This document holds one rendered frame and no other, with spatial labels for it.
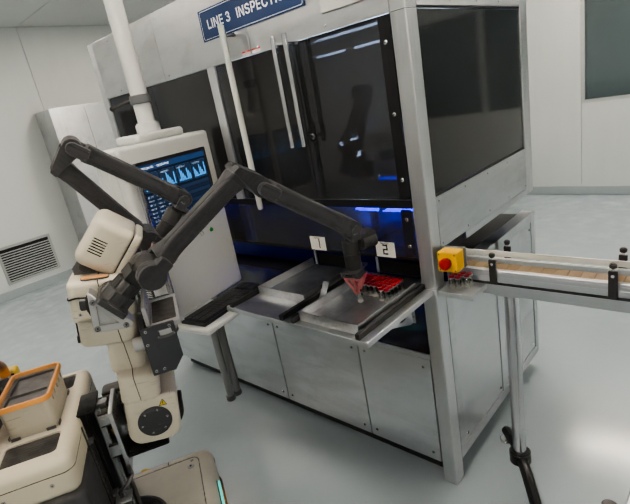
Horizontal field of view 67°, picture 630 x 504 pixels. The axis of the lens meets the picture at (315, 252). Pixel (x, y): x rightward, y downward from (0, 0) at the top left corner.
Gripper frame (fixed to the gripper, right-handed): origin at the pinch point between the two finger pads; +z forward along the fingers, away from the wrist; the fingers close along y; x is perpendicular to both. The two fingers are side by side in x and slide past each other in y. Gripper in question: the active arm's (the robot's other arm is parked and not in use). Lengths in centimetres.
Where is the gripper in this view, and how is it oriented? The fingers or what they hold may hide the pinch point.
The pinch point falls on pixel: (358, 291)
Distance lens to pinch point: 170.8
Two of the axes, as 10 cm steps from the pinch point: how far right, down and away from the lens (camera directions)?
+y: 4.5, -3.7, 8.1
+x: -8.7, 0.1, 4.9
